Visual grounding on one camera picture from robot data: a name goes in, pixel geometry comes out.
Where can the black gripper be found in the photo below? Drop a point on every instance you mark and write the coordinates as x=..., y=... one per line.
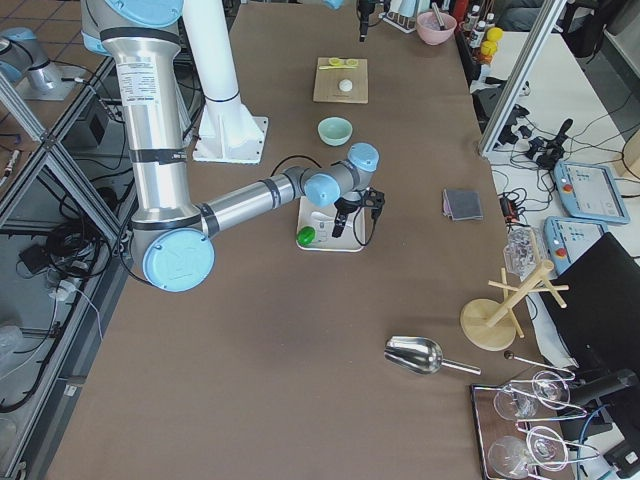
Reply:
x=346, y=206
x=363, y=17

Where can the white steamed bun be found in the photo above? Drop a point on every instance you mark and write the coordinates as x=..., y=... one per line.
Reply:
x=345, y=85

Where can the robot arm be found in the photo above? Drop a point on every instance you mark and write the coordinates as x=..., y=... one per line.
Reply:
x=172, y=235
x=337, y=4

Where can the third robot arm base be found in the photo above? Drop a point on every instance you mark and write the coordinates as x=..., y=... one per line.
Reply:
x=28, y=67

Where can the pink bowl with ice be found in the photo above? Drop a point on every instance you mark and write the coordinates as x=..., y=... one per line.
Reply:
x=429, y=29

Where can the light green bowl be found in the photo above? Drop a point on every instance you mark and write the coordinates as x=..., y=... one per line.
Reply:
x=334, y=131

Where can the white serving tray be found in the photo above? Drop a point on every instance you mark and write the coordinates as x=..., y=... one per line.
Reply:
x=351, y=239

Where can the green lime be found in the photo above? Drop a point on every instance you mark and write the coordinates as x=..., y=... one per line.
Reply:
x=306, y=235

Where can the yellow plastic knife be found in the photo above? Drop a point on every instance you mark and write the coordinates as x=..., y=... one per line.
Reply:
x=337, y=66

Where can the wooden cutting board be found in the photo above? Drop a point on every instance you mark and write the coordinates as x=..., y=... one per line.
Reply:
x=326, y=83

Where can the metal muddler stick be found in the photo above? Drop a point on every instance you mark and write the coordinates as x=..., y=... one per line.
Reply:
x=438, y=15

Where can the grey folded cloth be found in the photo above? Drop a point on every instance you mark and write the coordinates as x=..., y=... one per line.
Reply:
x=462, y=204

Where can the metal ice scoop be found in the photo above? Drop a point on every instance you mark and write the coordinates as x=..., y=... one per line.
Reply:
x=422, y=355

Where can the wooden mug tree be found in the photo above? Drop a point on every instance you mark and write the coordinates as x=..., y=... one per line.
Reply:
x=493, y=326

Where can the clear plastic container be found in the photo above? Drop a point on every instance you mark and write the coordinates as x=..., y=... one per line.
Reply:
x=524, y=249

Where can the lower teach pendant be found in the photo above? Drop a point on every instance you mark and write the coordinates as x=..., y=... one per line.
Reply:
x=569, y=238

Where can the teach pendant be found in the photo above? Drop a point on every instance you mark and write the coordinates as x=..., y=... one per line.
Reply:
x=569, y=238
x=589, y=192

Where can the upper teach pendant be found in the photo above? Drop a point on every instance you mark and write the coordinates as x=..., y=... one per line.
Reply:
x=589, y=192

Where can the wine glass rack tray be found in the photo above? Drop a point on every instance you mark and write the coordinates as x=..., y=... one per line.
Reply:
x=518, y=429

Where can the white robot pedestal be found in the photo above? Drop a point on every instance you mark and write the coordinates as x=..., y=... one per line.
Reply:
x=227, y=132

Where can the aluminium frame post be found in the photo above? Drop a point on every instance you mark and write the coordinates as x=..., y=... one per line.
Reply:
x=535, y=41

